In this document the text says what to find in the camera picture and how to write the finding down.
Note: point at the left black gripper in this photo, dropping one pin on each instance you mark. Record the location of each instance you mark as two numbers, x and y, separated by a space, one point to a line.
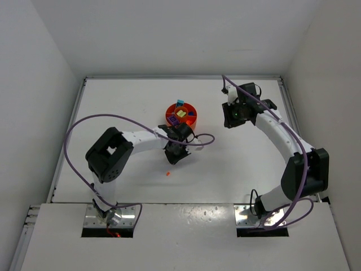
175 156

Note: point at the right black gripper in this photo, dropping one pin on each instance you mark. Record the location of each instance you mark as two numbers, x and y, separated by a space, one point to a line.
228 116

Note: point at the purple square lego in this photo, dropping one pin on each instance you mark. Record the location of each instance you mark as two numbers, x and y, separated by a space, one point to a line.
172 120

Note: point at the pale green curved lego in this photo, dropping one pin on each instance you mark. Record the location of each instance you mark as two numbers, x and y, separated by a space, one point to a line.
181 113

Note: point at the teal long lego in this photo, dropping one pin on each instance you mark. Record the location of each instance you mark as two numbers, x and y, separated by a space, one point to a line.
179 103

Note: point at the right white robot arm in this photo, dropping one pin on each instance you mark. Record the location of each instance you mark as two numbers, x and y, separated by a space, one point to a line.
307 168

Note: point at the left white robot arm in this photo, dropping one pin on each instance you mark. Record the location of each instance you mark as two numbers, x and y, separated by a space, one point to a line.
109 154

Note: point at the orange round divided container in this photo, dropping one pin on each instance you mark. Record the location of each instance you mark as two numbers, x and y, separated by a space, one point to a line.
173 109

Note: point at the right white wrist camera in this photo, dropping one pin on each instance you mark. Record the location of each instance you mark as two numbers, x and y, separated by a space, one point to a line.
232 95

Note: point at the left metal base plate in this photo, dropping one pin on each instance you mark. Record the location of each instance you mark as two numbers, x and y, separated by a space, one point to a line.
122 218

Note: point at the metal base plate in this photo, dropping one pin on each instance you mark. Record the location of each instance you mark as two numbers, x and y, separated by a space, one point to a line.
246 220
122 218

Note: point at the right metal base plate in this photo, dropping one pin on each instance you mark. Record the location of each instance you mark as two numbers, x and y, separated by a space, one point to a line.
246 220

